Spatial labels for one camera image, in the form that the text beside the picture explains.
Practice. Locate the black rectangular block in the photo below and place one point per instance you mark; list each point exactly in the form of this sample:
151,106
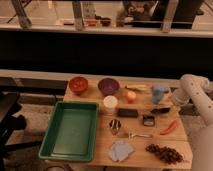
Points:
127,113

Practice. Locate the peach fruit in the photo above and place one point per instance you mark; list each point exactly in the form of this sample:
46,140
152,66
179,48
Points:
130,96

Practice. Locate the blue plastic cup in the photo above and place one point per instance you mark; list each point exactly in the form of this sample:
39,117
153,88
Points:
158,92

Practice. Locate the dark grape bunch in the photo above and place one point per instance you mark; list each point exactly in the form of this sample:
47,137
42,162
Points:
165,154

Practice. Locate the yellow corn cob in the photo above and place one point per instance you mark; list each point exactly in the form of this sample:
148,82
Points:
139,87

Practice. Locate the black dish brush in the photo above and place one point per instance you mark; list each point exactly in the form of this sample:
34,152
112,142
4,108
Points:
160,111

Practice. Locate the black chair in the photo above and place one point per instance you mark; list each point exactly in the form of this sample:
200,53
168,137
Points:
8,107

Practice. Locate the white cup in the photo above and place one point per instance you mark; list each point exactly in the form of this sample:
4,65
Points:
110,104

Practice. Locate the dark red background bowl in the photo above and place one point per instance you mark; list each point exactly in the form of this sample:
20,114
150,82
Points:
105,22

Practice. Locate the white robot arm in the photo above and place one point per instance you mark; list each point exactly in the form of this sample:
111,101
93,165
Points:
193,87

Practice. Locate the small black box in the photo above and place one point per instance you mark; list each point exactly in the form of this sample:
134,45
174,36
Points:
148,120

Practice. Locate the blue cloth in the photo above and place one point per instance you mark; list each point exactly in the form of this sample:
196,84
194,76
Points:
120,150

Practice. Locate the green plastic tray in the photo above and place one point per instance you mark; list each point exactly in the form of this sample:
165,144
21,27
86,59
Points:
71,132

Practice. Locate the red chili pepper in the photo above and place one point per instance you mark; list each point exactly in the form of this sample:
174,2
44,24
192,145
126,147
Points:
170,128

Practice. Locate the purple bowl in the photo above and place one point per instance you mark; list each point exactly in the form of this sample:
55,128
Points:
108,86

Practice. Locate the metal measuring cup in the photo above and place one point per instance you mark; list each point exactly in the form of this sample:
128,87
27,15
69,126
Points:
115,126

